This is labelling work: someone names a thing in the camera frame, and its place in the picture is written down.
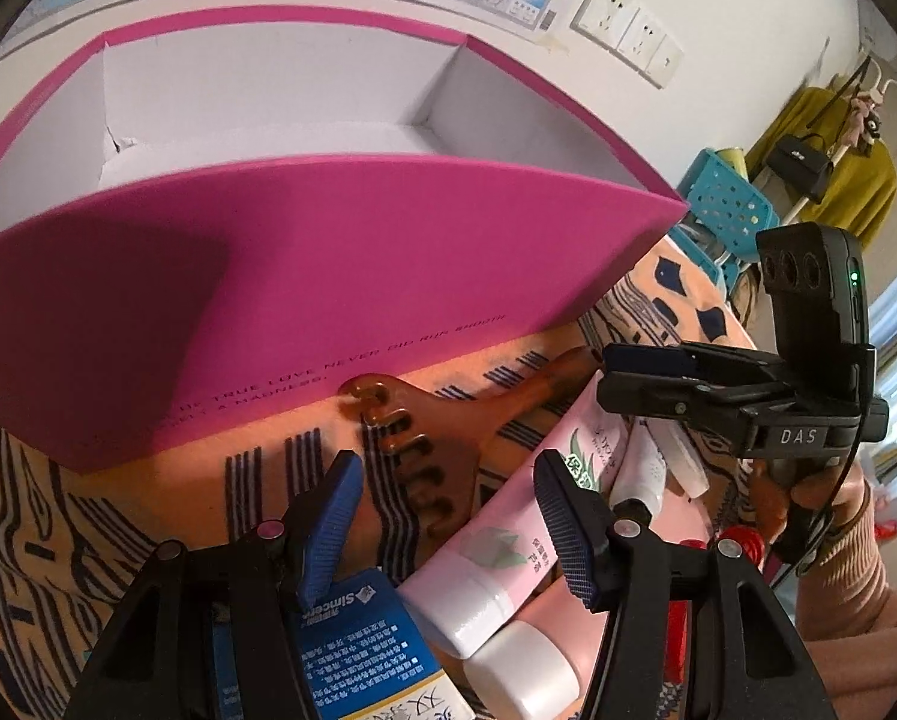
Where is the yellow hanging coat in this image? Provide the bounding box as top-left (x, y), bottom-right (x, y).
top-left (746, 86), bottom-right (897, 249)

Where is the orange patterned blanket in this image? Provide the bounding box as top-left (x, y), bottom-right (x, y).
top-left (0, 242), bottom-right (749, 718)

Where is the red plastic massage hammer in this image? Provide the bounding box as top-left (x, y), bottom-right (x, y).
top-left (661, 523), bottom-right (766, 691)

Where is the person right hand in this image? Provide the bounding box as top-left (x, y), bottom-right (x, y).
top-left (749, 460), bottom-right (869, 544)

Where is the white wall socket panel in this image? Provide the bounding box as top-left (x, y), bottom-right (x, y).
top-left (570, 0), bottom-right (684, 89)

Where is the small white tube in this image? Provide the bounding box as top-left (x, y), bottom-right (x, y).
top-left (609, 418), bottom-right (710, 528)

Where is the plain pink cream tube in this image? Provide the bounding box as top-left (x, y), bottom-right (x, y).
top-left (463, 578), bottom-right (608, 720)

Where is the blue white medicine box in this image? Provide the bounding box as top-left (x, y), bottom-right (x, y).
top-left (211, 567), bottom-right (476, 720)

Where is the pink green hand cream tube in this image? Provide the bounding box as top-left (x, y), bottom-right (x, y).
top-left (398, 379), bottom-right (629, 660)

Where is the black tracking camera box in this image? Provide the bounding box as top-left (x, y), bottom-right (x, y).
top-left (756, 223), bottom-right (869, 358)

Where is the pink sleeve forearm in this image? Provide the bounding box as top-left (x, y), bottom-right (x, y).
top-left (796, 479), bottom-right (897, 718)

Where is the black handbag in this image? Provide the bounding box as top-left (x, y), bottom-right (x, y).
top-left (766, 133), bottom-right (834, 205)

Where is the brown wooden comb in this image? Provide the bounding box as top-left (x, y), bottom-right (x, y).
top-left (338, 346), bottom-right (601, 546)

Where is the pink cardboard box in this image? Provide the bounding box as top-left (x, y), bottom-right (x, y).
top-left (0, 5), bottom-right (684, 473)

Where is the blue plastic basket rack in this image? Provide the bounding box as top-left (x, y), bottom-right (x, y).
top-left (670, 149), bottom-right (780, 296)

